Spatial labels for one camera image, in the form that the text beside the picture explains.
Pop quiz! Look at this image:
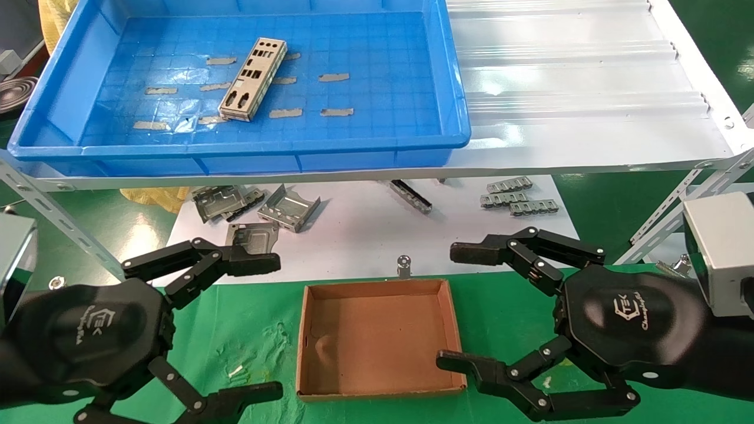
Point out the white metal shelf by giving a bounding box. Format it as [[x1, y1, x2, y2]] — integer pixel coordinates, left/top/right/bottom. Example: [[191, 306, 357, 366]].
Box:
[[0, 0, 754, 192]]

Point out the yellow plastic sheet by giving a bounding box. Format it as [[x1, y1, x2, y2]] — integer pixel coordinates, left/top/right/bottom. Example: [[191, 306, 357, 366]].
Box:
[[38, 0, 80, 55]]

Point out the perforated steel angle brace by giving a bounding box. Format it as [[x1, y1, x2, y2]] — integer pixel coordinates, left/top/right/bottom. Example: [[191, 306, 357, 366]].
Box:
[[613, 147, 754, 266], [0, 150, 127, 279]]

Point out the yellow plastic bag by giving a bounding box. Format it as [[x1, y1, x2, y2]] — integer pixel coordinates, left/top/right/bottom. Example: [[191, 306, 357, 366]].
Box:
[[120, 187, 190, 214]]

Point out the dark stamped metal part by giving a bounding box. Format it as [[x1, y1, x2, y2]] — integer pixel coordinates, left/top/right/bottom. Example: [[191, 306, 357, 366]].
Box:
[[227, 188, 266, 222]]

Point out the square stamped metal plate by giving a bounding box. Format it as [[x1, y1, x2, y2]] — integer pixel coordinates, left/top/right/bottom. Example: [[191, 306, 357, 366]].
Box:
[[227, 222, 280, 255]]

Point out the flat stamped metal bracket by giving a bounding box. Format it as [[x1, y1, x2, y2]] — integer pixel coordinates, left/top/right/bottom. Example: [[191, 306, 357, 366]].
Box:
[[193, 185, 248, 223]]

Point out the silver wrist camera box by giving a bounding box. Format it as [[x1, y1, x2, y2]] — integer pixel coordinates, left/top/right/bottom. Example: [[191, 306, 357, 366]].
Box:
[[683, 191, 754, 319], [0, 212, 38, 322]]

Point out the long narrow metal strip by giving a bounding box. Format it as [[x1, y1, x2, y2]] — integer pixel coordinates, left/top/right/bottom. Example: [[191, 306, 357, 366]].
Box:
[[389, 180, 434, 214]]

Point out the brown cardboard box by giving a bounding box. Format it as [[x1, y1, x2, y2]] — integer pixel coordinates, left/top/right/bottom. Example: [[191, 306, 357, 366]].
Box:
[[296, 278, 468, 402]]

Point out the white paper sheet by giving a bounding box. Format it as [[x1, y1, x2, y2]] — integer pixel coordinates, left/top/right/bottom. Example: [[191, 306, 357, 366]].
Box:
[[167, 175, 581, 287]]

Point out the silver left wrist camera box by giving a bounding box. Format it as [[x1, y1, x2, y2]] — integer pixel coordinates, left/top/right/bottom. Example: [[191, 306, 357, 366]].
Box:
[[0, 212, 38, 322]]

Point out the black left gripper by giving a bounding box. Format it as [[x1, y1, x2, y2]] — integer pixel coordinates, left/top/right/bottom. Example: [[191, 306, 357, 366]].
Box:
[[12, 237, 285, 424]]

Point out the folded metal tray bracket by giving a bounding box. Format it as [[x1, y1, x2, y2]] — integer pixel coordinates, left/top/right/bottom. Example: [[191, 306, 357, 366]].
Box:
[[257, 184, 322, 232]]

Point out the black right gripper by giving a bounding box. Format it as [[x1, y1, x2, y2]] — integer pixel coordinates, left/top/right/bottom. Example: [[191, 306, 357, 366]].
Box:
[[436, 227, 707, 422]]

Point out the blue plastic tray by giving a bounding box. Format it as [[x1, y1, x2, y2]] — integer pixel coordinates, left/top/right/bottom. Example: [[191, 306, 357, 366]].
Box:
[[7, 0, 472, 177]]

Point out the green table cloth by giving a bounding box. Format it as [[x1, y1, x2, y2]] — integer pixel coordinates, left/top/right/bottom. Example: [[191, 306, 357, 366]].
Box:
[[0, 265, 754, 424]]

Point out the small notched metal strip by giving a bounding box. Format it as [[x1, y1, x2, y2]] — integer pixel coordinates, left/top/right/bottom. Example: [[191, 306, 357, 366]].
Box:
[[510, 200, 560, 216], [481, 191, 528, 208], [487, 177, 534, 193]]

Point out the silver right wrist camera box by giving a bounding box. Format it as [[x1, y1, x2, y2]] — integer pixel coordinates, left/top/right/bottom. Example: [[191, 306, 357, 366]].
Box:
[[683, 191, 754, 319]]

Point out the black ribbed disc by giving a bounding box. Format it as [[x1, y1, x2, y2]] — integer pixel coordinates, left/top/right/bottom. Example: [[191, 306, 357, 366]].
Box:
[[0, 75, 39, 114]]

